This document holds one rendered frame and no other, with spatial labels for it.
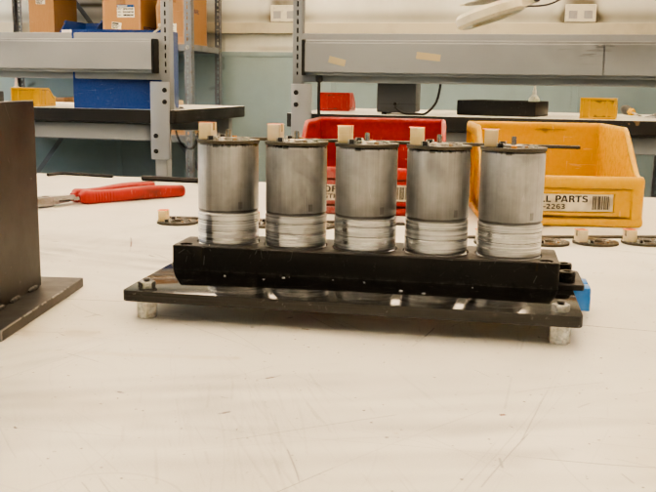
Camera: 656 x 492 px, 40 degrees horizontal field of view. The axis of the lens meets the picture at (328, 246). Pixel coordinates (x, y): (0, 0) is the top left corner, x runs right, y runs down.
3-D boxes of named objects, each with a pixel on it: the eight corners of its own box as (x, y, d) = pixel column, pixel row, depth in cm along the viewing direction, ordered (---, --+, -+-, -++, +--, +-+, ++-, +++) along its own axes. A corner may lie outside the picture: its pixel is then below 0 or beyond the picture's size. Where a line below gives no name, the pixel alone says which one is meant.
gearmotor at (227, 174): (250, 269, 36) (250, 139, 35) (190, 266, 36) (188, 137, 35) (265, 258, 38) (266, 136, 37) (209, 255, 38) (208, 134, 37)
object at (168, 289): (564, 299, 37) (566, 271, 36) (581, 348, 30) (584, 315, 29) (187, 278, 39) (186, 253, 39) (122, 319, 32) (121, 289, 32)
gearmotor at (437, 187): (465, 280, 34) (471, 144, 33) (400, 277, 35) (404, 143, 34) (467, 267, 37) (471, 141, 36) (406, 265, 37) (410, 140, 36)
